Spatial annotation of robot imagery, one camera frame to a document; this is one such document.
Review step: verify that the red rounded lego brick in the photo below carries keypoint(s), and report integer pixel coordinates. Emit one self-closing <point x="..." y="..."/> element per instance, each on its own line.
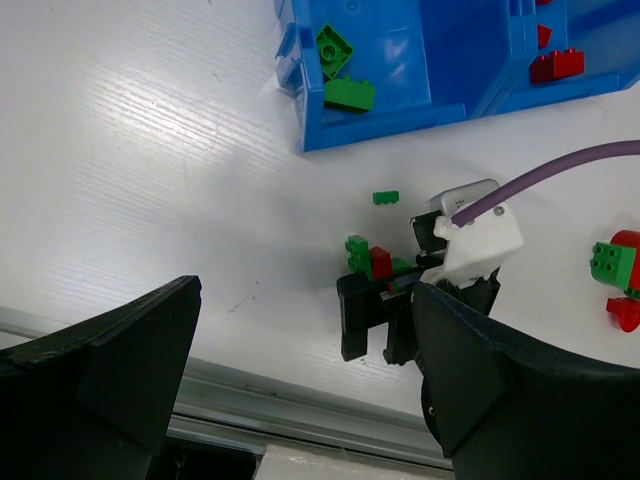
<point x="381" y="263"/>

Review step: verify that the green square lego brick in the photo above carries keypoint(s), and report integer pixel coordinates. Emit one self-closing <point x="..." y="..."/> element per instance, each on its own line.
<point x="334" y="51"/>

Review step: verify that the red round lego piece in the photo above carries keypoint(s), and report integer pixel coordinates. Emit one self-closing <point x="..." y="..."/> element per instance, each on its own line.
<point x="625" y="312"/>

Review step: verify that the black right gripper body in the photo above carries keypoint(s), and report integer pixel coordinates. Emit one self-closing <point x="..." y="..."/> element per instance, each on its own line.
<point x="480" y="295"/>

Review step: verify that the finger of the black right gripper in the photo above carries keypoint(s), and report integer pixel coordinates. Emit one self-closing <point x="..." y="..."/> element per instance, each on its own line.
<point x="361" y="308"/>
<point x="401" y="346"/>

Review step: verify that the blue plastic divided bin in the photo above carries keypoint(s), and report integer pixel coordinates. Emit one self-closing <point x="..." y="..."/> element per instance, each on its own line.
<point x="435" y="63"/>

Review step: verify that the large red green lego assembly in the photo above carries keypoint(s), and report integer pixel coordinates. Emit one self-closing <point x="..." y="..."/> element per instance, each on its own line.
<point x="616" y="263"/>

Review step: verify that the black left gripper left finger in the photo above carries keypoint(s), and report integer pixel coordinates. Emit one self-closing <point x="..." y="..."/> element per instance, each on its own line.
<point x="94" y="400"/>

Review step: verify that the tiny red lego brick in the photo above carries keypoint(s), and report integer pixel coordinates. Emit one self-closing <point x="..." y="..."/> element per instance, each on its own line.
<point x="544" y="34"/>

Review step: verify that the small green lego brick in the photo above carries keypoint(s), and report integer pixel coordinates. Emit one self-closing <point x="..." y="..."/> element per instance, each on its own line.
<point x="348" y="94"/>

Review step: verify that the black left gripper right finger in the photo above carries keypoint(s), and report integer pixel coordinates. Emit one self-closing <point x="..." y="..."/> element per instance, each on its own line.
<point x="509" y="406"/>

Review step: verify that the aluminium frame rail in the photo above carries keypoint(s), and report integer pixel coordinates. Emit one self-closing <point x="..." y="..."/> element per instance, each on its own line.
<point x="279" y="385"/>

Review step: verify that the small flat green lego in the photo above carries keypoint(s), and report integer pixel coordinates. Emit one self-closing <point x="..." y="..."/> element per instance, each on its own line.
<point x="385" y="197"/>

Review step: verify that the red two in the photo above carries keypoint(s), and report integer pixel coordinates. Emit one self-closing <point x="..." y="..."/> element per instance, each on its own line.
<point x="557" y="65"/>

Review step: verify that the long green lego plate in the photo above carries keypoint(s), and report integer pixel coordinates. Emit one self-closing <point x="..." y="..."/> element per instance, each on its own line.
<point x="359" y="260"/>

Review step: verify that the green numbered lego brick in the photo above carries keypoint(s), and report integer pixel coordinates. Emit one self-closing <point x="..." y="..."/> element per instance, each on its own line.
<point x="400" y="265"/>

